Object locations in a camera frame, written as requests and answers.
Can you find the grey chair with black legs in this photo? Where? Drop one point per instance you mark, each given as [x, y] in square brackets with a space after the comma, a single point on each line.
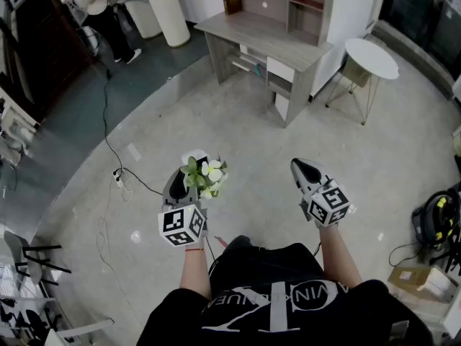
[34, 261]

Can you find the brown hardcover book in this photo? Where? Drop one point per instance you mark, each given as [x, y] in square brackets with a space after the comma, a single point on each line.
[232, 1]

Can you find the short white fluted pedestal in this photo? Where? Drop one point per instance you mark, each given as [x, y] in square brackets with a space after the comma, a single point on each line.
[142, 16]

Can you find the person's right forearm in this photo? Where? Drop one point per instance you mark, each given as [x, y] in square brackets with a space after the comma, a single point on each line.
[338, 254]

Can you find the white power strip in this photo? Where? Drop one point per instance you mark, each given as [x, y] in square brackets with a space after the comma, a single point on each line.
[118, 178]

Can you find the cardboard box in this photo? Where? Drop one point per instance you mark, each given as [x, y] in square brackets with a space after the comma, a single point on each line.
[417, 281]

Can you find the round white side table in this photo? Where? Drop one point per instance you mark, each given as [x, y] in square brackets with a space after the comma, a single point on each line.
[372, 58]

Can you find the person's left forearm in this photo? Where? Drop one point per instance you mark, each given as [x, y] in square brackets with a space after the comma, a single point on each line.
[194, 272]

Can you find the dark brown wooden cabinet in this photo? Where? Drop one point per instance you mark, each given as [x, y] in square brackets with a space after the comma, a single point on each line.
[47, 42]

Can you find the black and yellow vacuum cleaner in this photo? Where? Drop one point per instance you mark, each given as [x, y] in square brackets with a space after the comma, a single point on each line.
[434, 218]

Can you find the glass double door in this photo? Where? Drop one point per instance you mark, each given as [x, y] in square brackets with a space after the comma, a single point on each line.
[421, 16]

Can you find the tall white fluted pedestal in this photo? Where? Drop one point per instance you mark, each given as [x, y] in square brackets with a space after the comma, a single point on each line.
[173, 16]

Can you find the person's black printed t-shirt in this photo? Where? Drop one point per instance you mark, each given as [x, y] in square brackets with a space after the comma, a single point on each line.
[273, 301]

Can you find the grey wooden desk with shelves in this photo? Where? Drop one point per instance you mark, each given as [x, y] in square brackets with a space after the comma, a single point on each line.
[259, 31]

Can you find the white flowers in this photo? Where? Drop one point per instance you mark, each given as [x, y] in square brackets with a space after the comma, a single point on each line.
[212, 173]

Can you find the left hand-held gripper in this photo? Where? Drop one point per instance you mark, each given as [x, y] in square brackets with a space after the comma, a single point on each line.
[180, 225]

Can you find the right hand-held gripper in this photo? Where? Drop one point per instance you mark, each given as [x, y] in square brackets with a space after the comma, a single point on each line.
[329, 205]

